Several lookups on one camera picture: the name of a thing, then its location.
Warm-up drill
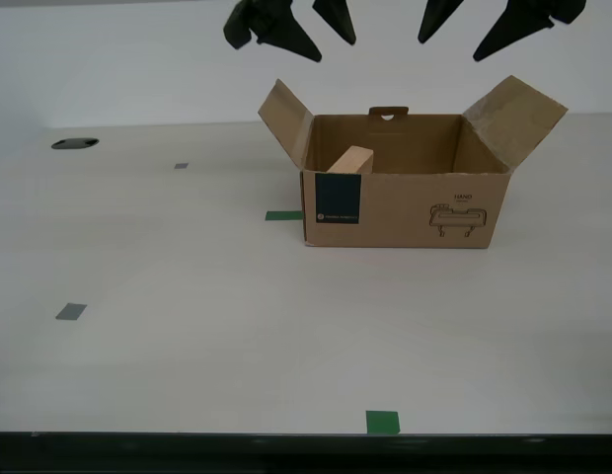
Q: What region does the black table grommet hole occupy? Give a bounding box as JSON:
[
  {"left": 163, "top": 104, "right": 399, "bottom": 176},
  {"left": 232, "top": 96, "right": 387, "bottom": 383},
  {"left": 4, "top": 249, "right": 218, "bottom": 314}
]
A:
[{"left": 50, "top": 137, "right": 101, "bottom": 152}]

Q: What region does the green tape square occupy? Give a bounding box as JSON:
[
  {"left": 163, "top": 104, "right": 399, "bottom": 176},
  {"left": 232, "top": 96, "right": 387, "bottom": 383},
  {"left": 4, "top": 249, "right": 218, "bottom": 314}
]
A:
[{"left": 364, "top": 409, "right": 401, "bottom": 436}]

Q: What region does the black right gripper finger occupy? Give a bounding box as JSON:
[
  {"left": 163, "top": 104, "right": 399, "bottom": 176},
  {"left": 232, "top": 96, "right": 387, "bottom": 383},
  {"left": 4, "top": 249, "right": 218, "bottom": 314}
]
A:
[
  {"left": 471, "top": 0, "right": 588, "bottom": 63},
  {"left": 417, "top": 0, "right": 465, "bottom": 45}
]

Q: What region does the light wooden block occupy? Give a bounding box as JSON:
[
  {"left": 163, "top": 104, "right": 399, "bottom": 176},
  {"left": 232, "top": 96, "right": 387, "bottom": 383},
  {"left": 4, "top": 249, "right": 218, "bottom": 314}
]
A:
[{"left": 326, "top": 145, "right": 375, "bottom": 176}]

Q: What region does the brown cardboard box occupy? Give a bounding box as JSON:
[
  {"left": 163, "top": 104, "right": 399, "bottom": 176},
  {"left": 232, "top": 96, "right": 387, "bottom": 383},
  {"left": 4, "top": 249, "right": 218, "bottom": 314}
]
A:
[{"left": 257, "top": 74, "right": 570, "bottom": 250}]

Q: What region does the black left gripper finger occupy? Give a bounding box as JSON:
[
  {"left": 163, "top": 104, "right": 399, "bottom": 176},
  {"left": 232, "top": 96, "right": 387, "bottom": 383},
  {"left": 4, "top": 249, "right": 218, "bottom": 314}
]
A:
[
  {"left": 222, "top": 0, "right": 324, "bottom": 64},
  {"left": 311, "top": 0, "right": 358, "bottom": 47}
]

